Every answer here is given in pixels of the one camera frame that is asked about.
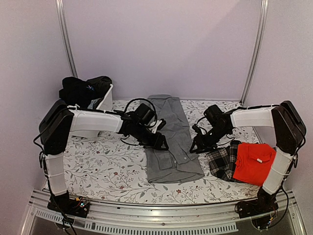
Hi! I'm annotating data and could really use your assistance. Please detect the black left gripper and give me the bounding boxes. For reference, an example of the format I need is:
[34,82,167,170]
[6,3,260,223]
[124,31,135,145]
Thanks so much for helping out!
[134,124,170,151]

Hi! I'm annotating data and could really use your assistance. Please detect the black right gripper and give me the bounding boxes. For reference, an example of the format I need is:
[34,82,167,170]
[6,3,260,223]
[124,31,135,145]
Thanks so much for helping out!
[190,125,230,153]

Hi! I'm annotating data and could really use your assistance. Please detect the grey button-up shirt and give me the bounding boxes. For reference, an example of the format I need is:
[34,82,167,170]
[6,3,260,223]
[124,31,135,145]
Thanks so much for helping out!
[145,94,204,184]

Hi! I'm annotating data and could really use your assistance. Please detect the black garment with logo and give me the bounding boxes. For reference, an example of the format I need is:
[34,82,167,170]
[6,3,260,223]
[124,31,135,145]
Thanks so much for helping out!
[59,77,97,108]

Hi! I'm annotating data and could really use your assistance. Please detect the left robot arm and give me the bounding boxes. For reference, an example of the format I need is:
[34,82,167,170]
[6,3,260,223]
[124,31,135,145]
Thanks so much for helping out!
[39,99,169,212]

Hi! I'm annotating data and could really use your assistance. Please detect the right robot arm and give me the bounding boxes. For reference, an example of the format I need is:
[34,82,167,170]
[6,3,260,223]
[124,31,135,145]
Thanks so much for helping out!
[190,100,307,213]

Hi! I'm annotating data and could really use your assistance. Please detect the white plastic laundry basket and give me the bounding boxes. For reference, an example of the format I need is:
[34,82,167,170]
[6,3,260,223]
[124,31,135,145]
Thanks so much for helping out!
[70,84,113,138]

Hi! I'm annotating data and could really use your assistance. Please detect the black white plaid garment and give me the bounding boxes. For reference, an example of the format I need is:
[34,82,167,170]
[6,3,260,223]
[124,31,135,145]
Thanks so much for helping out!
[206,141,242,183]

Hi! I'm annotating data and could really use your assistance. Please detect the red folded t-shirt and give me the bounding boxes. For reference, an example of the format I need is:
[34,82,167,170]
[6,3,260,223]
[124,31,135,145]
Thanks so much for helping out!
[233,142,276,187]

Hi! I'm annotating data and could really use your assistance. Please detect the floral patterned table cover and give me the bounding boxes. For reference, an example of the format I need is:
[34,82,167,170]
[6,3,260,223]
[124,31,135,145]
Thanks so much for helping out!
[41,98,264,205]

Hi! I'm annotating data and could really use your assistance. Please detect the dark olive garment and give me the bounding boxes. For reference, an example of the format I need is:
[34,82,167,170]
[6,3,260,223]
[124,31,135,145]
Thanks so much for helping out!
[87,76,112,93]

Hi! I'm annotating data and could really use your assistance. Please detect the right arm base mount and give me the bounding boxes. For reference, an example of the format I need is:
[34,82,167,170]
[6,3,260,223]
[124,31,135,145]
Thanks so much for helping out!
[234,199,278,230]

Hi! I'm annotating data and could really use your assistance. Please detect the aluminium table front rail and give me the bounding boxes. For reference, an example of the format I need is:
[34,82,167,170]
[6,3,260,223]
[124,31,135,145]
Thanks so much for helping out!
[21,190,308,235]

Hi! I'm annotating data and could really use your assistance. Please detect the aluminium frame post right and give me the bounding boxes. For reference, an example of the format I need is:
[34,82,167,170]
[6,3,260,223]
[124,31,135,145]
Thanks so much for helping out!
[240,0,269,105]

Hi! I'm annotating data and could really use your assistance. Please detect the aluminium frame post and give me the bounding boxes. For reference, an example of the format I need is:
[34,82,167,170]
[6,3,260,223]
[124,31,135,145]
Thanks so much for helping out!
[240,0,269,105]
[55,0,77,77]

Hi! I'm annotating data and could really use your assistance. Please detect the aluminium frame post left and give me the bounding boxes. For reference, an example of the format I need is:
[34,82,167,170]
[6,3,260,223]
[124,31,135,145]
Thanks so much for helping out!
[55,0,77,77]

